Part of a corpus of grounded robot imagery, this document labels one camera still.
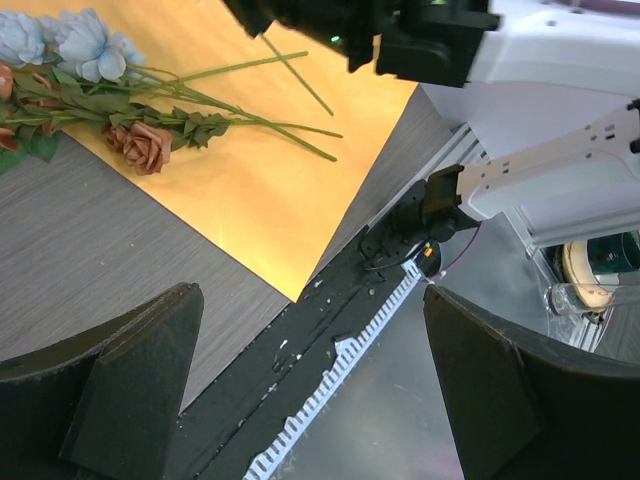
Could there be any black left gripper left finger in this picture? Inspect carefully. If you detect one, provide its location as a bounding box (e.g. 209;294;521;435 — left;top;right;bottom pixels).
1;283;204;479

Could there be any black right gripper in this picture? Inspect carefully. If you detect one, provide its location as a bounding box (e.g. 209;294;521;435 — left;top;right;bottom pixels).
221;0;401;71

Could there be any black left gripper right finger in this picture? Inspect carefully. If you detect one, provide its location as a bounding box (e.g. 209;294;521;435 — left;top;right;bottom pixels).
424;286;639;479

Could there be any large peach peony stem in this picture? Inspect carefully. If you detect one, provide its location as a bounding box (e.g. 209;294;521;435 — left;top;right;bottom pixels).
258;33;334;116

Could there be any orange yellow wrapping paper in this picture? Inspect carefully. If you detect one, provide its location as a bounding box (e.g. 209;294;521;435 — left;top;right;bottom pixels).
69;1;415;300

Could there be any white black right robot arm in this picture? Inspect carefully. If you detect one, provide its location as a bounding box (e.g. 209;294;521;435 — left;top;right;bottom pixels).
228;1;639;247

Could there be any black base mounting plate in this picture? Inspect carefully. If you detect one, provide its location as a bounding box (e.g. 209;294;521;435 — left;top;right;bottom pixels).
169;177;481;480

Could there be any blue flower stem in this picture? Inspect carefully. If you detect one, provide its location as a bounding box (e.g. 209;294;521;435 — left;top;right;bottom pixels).
0;7;344;163

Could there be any rust brown rose stem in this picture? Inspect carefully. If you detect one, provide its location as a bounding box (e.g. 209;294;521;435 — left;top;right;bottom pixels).
0;62;231;176

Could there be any aluminium frame rail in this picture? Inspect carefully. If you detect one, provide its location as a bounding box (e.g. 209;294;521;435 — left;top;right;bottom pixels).
367;123;488;227

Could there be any white slotted cable duct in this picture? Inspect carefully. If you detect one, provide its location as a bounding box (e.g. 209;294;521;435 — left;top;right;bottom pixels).
243;260;423;480

